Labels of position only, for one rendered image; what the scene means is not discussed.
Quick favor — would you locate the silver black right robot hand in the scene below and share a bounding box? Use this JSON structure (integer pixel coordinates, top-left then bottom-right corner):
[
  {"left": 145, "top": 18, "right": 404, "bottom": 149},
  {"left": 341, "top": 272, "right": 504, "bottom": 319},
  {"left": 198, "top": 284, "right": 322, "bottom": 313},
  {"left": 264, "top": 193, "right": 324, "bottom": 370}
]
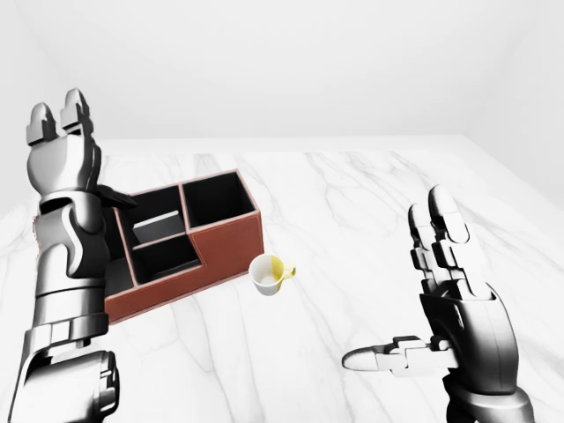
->
[{"left": 341, "top": 183, "right": 522, "bottom": 397}]

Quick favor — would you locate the white mug with yellow handle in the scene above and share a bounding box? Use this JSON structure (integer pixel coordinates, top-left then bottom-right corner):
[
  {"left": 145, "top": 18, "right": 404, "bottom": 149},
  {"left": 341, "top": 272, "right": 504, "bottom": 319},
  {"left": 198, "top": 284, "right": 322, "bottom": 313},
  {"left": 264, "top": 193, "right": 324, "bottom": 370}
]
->
[{"left": 248, "top": 253, "right": 297, "bottom": 297}]

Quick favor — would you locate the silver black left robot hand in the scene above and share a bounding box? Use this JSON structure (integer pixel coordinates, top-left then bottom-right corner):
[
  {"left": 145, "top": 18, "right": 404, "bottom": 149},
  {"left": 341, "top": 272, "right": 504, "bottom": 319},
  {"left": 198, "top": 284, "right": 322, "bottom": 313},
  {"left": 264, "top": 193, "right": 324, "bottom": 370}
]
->
[{"left": 25, "top": 87, "right": 138, "bottom": 210}]

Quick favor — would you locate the red-brown desk caddy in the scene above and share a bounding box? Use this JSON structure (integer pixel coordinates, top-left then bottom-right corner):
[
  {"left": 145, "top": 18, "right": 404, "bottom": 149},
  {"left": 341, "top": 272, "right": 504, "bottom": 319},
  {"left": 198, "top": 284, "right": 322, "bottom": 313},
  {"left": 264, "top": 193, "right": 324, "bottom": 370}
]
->
[{"left": 103, "top": 168, "right": 265, "bottom": 326}]

